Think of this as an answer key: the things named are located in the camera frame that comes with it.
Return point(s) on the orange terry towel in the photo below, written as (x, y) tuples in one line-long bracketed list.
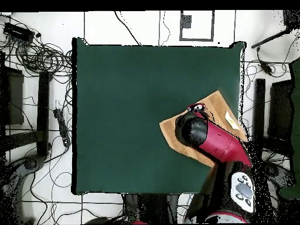
[(168, 131)]

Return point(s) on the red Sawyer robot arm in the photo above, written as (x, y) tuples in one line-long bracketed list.
[(220, 143)]

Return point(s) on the black flat panel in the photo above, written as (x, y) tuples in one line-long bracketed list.
[(14, 98), (280, 112)]

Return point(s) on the black metal beam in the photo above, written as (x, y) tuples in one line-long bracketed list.
[(43, 112), (259, 105)]

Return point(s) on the dark green table cloth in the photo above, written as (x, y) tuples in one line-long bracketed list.
[(129, 93)]

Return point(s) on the black power adapter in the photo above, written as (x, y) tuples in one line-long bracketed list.
[(266, 67)]

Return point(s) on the dark green fabric sheet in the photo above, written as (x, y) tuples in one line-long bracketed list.
[(297, 117)]

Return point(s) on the black tripod stand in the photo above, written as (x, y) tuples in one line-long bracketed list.
[(291, 18)]

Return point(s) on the black power strip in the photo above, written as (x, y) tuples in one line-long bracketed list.
[(62, 127)]

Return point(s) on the black hub box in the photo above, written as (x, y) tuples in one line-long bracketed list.
[(18, 32)]

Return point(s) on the grey square floor frame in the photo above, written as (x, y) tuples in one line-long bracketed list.
[(196, 39)]

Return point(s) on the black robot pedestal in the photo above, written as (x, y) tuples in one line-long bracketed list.
[(150, 208)]

